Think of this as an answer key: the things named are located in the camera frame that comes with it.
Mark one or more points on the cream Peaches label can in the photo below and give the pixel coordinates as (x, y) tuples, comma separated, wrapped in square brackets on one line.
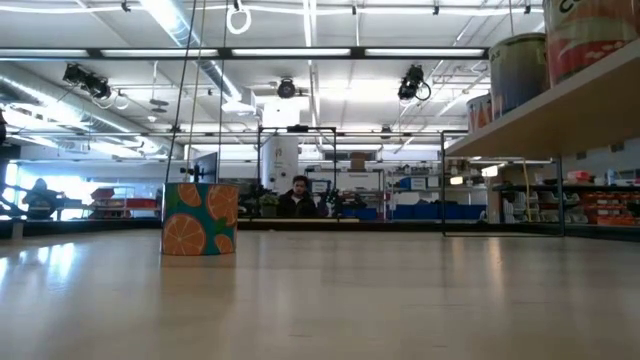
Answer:
[(517, 80)]

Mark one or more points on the white carrot label can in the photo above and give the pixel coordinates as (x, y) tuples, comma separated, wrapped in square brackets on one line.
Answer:
[(479, 114)]

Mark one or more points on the silver ceiling air duct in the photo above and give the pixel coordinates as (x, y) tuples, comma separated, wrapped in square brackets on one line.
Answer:
[(170, 20)]

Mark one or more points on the long blue storage bin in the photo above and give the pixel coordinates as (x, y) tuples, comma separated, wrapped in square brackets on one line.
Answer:
[(435, 211)]

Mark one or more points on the black overhead light bar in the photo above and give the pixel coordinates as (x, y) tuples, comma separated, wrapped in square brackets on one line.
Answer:
[(290, 52)]

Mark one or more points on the black background cage frame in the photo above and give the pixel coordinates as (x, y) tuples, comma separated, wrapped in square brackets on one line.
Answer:
[(297, 128)]

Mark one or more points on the small grey metal post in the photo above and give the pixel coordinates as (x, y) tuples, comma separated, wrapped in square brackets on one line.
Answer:
[(17, 230)]

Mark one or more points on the metal rack orange bins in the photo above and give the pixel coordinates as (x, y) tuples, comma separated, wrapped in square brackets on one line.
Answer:
[(610, 210)]

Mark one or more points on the small green potted plant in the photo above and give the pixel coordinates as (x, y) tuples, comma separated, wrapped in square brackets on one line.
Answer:
[(269, 202)]

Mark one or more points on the black monitor on stand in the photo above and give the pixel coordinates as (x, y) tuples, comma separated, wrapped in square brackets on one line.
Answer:
[(207, 167)]

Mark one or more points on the round black hanging camera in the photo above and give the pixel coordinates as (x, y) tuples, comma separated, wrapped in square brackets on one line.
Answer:
[(286, 89)]

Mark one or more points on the teal orange-slice label can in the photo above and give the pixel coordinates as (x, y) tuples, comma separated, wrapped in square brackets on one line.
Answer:
[(200, 220)]

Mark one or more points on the person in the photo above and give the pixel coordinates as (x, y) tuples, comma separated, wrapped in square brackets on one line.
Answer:
[(42, 200), (297, 205)]

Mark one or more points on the orange red label can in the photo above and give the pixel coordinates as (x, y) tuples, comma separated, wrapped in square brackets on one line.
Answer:
[(585, 45)]

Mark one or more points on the black metal table frame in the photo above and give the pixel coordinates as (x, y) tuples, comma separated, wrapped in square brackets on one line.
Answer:
[(100, 226)]

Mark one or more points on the white cylindrical tank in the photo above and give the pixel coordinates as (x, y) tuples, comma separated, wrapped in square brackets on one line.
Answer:
[(280, 160)]

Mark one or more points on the brown cardboard box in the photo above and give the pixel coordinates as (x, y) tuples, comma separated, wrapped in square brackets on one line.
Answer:
[(358, 165)]

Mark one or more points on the long black hanging camera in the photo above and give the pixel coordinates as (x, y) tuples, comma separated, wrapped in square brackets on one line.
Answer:
[(95, 87)]

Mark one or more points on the wooden shelf black legs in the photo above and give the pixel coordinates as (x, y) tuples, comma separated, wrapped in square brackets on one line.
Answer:
[(575, 120)]

